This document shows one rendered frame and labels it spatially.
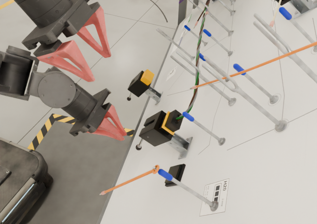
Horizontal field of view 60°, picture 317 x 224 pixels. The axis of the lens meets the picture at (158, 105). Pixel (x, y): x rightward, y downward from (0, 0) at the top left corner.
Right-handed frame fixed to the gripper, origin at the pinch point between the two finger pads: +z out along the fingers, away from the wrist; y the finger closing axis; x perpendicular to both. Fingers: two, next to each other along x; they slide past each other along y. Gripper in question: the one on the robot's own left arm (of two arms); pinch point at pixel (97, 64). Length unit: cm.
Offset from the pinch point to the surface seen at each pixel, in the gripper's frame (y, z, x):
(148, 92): 23.8, 29.9, 20.1
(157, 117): 0.5, 14.0, -3.1
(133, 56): 145, 97, 137
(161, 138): -2.0, 16.8, -3.3
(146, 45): 166, 102, 135
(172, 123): -1.0, 13.7, -6.9
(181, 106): 14.5, 26.9, 3.3
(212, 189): -9.4, 18.6, -14.5
